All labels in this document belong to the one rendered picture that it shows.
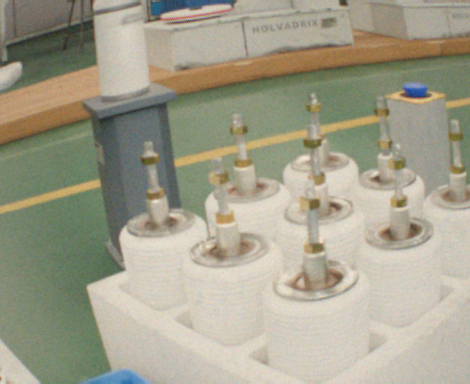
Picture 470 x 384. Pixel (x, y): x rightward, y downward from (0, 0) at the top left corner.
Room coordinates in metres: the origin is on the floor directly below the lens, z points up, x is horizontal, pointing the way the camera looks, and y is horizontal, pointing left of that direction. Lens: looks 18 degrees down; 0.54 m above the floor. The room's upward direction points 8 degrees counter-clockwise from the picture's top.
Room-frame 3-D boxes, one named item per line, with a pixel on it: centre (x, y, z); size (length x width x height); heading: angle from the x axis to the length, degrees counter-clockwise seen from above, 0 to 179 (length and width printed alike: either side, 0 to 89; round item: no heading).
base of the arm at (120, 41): (1.31, 0.17, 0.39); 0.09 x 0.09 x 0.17; 20
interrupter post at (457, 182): (0.73, -0.25, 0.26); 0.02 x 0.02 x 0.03
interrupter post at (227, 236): (0.68, 0.01, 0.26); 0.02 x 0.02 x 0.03
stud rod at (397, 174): (0.66, -0.15, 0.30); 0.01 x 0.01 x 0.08; 59
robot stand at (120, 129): (1.31, 0.17, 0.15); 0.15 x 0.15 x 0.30; 20
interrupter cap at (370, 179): (0.82, -0.18, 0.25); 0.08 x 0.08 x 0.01
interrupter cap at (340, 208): (0.75, -0.08, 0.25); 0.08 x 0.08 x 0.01
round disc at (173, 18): (3.16, 0.06, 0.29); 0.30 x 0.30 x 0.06
